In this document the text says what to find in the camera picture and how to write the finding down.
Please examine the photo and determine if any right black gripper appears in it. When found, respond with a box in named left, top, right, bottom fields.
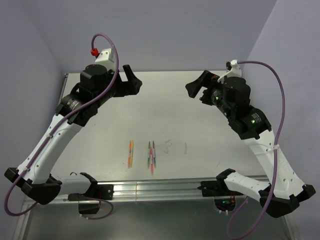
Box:
left=185, top=69, right=234, bottom=119

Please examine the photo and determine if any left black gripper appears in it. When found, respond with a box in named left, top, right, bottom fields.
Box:
left=94, top=64, right=142, bottom=108

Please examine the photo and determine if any green pen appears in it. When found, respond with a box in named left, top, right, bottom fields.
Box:
left=147, top=141, right=151, bottom=169

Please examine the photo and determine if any pink pen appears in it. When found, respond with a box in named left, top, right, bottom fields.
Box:
left=149, top=147, right=154, bottom=175

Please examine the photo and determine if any black pen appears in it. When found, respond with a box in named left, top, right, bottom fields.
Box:
left=152, top=141, right=157, bottom=168

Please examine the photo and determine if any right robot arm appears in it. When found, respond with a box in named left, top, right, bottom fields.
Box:
left=185, top=70, right=316, bottom=218

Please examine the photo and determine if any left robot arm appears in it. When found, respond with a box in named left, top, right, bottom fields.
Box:
left=4, top=64, right=142, bottom=205

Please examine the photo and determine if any yellow pen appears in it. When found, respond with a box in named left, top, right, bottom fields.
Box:
left=129, top=140, right=134, bottom=168

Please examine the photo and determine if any orange pen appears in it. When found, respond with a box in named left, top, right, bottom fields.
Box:
left=127, top=140, right=133, bottom=169

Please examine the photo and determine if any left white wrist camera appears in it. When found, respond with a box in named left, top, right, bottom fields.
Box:
left=94, top=48, right=116, bottom=71

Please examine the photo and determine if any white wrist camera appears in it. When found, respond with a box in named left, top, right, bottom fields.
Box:
left=217, top=59, right=242, bottom=84
left=94, top=48, right=116, bottom=71

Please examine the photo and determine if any red cable connector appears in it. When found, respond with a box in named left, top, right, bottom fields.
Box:
left=90, top=48, right=100, bottom=58

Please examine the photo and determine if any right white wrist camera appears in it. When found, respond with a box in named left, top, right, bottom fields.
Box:
left=217, top=59, right=242, bottom=84

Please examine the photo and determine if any purple cable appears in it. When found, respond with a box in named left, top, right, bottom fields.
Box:
left=4, top=33, right=119, bottom=216
left=79, top=197, right=115, bottom=220
left=226, top=60, right=286, bottom=239

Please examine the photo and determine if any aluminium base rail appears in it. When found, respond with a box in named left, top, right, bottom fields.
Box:
left=49, top=176, right=273, bottom=202

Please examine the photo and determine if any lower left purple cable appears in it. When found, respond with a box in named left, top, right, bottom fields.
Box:
left=79, top=197, right=115, bottom=220

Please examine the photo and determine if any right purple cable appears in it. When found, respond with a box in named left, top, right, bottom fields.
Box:
left=226, top=60, right=286, bottom=239

